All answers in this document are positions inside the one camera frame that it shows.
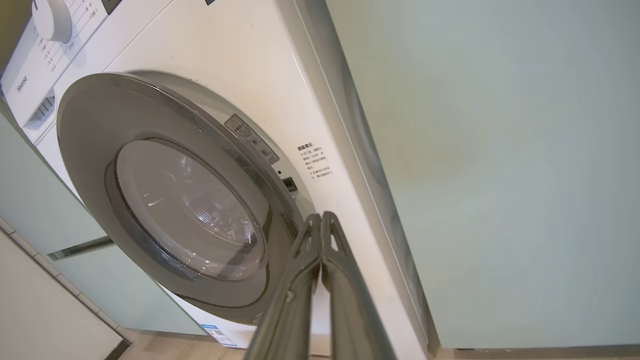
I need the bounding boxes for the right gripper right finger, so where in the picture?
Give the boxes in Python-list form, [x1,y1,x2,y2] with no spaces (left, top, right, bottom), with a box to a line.
[320,211,398,360]

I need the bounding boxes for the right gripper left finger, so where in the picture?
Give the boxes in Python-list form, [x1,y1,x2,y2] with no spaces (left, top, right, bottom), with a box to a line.
[244,213,322,360]

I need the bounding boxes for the grey warning sticker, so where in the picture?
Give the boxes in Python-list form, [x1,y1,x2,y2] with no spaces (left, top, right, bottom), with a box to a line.
[224,114,280,166]

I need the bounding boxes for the round dark washer door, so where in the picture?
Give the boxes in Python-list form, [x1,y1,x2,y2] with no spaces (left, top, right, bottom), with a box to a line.
[56,72,313,326]

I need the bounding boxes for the white washer control dial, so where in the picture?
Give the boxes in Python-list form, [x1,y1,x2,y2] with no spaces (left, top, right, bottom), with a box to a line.
[31,0,73,44]

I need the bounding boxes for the white front-load washing machine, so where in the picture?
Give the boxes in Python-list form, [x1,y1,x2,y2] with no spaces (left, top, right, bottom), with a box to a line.
[0,0,431,360]

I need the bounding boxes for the blue energy label sticker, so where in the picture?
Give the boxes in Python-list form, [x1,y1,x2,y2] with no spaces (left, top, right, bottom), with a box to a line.
[201,324,238,348]

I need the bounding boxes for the white detergent drawer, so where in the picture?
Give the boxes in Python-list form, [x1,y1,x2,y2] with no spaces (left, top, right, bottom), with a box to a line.
[0,27,57,143]

